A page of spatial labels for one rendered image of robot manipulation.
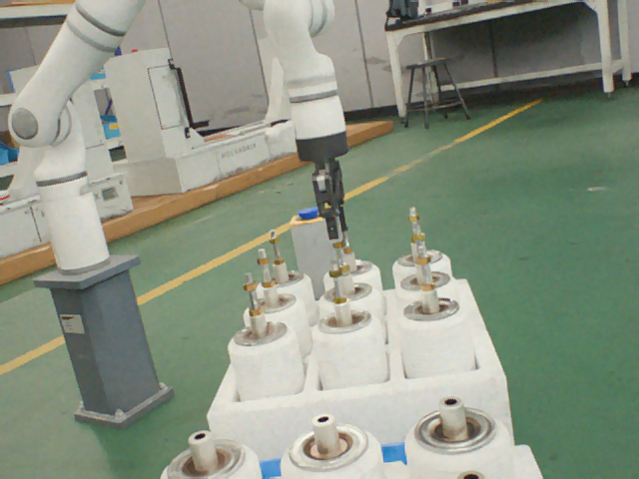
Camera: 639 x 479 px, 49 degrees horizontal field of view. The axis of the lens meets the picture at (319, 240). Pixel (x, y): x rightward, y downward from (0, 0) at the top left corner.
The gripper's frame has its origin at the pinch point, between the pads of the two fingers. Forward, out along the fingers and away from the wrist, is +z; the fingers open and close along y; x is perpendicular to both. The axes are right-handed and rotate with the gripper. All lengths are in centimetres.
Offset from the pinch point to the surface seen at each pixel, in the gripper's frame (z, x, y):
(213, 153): 13, 97, 258
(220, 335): 36, 41, 53
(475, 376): 17.3, -17.1, -18.1
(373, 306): 12.0, -4.0, -3.2
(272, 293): 8.4, 11.2, -2.1
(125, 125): -10, 137, 248
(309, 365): 17.6, 6.0, -9.1
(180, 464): 10.2, 12.1, -44.3
